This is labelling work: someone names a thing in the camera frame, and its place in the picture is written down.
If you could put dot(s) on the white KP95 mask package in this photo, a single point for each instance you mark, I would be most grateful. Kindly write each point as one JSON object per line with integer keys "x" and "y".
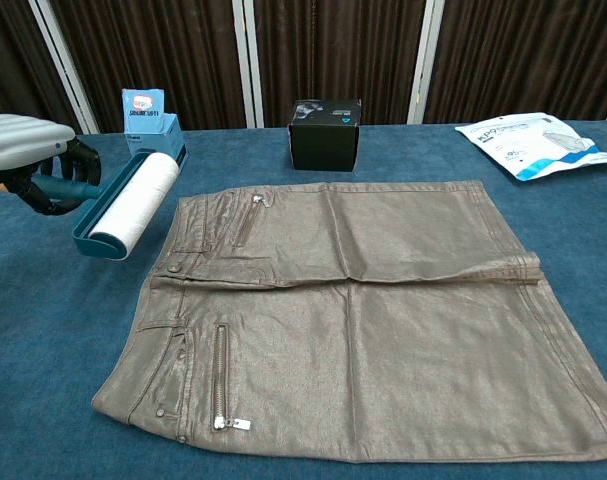
{"x": 523, "y": 145}

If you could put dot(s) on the brown skirt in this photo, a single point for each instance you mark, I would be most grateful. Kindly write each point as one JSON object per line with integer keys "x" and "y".
{"x": 383, "y": 325}

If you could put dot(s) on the light blue carton box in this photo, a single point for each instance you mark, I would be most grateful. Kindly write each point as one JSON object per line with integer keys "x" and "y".
{"x": 150, "y": 130}

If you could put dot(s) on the teal lint roller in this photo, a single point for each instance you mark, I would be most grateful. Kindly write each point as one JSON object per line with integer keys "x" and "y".
{"x": 133, "y": 200}

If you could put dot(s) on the dark pleated folding screen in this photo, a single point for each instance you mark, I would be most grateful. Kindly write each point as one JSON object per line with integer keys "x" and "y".
{"x": 333, "y": 50}

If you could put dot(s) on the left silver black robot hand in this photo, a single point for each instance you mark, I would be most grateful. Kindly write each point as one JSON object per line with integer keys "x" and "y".
{"x": 18, "y": 137}

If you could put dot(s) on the black carton box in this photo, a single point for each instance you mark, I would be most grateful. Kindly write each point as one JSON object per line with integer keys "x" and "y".
{"x": 323, "y": 142}

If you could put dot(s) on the blue felt table cover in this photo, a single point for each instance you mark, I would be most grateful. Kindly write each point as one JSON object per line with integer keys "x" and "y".
{"x": 43, "y": 325}

